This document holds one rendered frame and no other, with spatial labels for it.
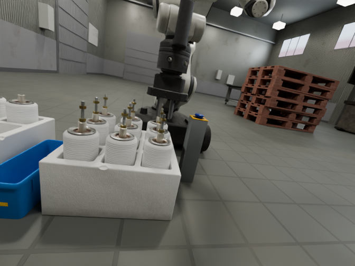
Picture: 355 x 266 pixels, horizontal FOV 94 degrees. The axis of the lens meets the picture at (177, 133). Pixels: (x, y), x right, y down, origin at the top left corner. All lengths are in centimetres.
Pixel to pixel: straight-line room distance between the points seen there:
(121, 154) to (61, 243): 26
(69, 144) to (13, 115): 38
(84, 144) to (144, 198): 24
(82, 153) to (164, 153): 23
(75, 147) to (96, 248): 27
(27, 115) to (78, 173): 41
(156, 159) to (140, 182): 8
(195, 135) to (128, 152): 32
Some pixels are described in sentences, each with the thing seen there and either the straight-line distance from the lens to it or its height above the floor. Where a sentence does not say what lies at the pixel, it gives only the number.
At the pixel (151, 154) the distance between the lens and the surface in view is 52.
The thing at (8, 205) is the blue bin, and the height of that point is 5.
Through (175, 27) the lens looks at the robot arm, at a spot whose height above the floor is 57.
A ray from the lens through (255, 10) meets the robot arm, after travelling 117.
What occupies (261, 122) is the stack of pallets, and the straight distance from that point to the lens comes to 340.
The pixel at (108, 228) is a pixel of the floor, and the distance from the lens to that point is 60.
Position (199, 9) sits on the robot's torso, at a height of 83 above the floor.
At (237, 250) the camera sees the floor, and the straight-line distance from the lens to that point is 64.
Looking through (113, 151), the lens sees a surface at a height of 22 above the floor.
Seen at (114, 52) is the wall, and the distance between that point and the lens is 1163.
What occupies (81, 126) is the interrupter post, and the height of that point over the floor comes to 27.
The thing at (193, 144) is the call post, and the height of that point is 20.
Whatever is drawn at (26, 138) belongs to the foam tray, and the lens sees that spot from 82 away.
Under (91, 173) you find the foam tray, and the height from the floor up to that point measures 16.
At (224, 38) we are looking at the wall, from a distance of 1270.
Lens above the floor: 45
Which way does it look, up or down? 17 degrees down
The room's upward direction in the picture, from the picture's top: 12 degrees clockwise
